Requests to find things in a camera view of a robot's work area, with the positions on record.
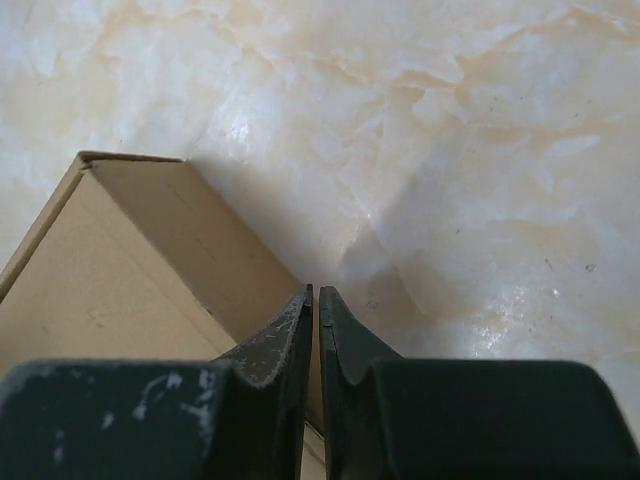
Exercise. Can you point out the brown cardboard box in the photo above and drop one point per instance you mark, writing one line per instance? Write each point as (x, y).
(136, 258)

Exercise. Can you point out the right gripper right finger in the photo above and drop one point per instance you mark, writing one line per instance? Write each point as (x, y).
(391, 417)

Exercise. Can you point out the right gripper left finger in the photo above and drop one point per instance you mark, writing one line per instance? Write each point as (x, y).
(239, 416)

